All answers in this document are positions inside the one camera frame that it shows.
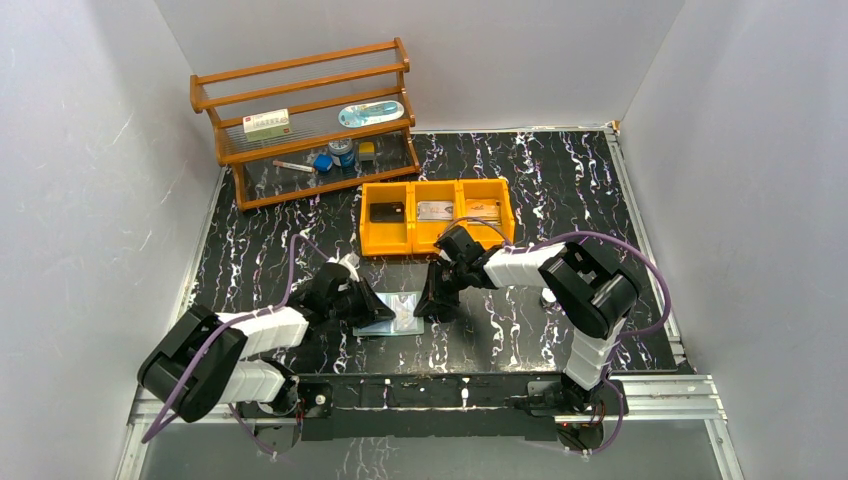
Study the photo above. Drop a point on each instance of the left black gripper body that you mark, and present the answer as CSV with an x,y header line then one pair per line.
x,y
361,302

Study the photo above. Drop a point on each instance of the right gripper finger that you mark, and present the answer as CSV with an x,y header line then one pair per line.
x,y
429,303
446,315

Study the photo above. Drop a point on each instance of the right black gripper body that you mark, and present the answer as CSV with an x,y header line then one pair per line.
x,y
454,282

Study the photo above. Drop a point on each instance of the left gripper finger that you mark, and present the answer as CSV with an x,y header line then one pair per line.
x,y
375,308
375,326

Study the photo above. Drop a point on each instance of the white printed card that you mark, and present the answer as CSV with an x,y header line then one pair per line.
x,y
403,305

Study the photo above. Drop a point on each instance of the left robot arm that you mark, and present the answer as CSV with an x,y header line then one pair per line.
x,y
209,359

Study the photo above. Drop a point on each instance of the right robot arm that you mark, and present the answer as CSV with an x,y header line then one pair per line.
x,y
595,291

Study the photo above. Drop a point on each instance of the orange card in bin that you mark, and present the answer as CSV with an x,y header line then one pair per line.
x,y
487,210

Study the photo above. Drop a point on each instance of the silver card in bin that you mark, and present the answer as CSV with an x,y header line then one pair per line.
x,y
434,211

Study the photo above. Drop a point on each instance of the black card in bin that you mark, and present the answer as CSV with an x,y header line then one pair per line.
x,y
387,213

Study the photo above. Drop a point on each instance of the yellow three-compartment bin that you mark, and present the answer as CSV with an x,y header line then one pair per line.
x,y
406,218

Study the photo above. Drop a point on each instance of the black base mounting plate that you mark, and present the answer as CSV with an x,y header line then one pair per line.
x,y
533,406

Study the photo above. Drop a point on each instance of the small white clip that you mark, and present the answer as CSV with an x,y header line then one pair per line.
x,y
547,298

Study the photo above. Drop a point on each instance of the blue small cube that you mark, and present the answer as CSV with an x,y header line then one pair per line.
x,y
323,163

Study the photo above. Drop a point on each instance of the white tube stick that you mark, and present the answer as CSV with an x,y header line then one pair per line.
x,y
293,166

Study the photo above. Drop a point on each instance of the wooden three-tier shelf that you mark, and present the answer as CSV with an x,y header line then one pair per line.
x,y
313,89

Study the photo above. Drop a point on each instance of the blue oval packaged item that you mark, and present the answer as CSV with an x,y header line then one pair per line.
x,y
367,114

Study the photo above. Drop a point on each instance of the white medicine box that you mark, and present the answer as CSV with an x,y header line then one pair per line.
x,y
268,125

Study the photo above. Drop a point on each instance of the aluminium frame rail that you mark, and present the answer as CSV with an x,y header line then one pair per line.
x,y
657,426

